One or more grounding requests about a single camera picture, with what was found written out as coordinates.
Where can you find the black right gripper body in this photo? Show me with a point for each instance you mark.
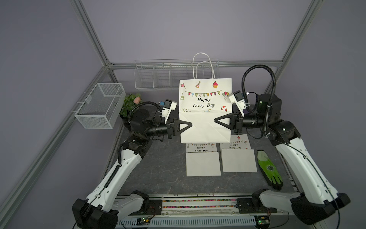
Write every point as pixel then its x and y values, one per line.
pixel 239 122

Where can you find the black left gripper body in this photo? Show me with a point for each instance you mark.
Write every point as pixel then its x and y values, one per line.
pixel 169 130

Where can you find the large white party paper bag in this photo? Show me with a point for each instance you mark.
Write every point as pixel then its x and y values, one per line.
pixel 238 156

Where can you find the small white party paper bag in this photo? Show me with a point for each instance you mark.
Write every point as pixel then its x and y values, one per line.
pixel 202 160

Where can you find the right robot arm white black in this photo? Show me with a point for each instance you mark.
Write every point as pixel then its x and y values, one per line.
pixel 318 199

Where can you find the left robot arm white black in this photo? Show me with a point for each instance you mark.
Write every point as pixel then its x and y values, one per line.
pixel 123 160

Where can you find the potted plant with pink flower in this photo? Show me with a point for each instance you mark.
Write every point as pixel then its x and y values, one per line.
pixel 130 102

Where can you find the green black work glove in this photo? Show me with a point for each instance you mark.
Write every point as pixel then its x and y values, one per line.
pixel 269 170

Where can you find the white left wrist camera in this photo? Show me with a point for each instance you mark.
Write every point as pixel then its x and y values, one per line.
pixel 167 107

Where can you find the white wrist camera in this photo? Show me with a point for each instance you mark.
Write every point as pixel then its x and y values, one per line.
pixel 241 102
pixel 167 107

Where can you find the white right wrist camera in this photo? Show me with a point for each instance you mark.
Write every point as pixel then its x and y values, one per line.
pixel 241 102

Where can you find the white wire wall shelf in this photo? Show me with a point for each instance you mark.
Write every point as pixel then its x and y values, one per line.
pixel 166 74

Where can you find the white wire side basket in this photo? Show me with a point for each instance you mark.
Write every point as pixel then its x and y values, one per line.
pixel 101 107

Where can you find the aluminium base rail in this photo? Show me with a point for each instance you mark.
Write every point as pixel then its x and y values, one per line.
pixel 203 212

